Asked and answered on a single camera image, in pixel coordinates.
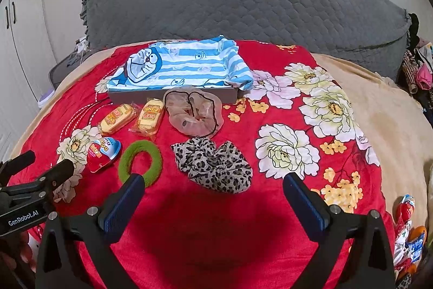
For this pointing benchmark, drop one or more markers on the blue orange snack packet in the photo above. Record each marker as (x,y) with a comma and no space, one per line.
(416,243)

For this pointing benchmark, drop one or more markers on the purple trash bin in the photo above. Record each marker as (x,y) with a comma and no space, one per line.
(45,99)

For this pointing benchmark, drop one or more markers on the red egg-shaped candy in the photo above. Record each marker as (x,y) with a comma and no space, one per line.
(405,209)
(99,157)

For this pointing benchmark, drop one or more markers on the white wardrobe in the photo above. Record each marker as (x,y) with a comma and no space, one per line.
(20,72)

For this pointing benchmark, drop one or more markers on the leopard print scrunchie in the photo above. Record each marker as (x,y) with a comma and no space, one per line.
(209,163)

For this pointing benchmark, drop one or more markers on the pile of clothes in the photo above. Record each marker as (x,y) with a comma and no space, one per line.
(419,72)

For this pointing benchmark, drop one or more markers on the red floral blanket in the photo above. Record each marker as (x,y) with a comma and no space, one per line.
(209,224)

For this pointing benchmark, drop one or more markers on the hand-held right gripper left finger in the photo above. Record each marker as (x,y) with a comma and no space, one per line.
(125,204)

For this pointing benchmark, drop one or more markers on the white power strip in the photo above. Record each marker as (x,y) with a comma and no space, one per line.
(81,45)

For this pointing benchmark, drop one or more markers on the blue striped cartoon cloth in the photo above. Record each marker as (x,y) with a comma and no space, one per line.
(189,62)

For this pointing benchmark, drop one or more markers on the beige sheer scrunchie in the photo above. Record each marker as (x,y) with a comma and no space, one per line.
(182,119)

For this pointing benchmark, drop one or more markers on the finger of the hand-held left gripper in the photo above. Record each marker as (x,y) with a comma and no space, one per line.
(18,160)
(59,170)

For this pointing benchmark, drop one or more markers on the grey bedside table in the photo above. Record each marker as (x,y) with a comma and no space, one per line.
(64,70)

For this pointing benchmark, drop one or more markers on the yellow snack packet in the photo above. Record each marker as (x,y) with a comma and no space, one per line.
(115,119)
(150,116)

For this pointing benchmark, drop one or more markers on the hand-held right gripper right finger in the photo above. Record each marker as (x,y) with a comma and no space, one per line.
(304,207)

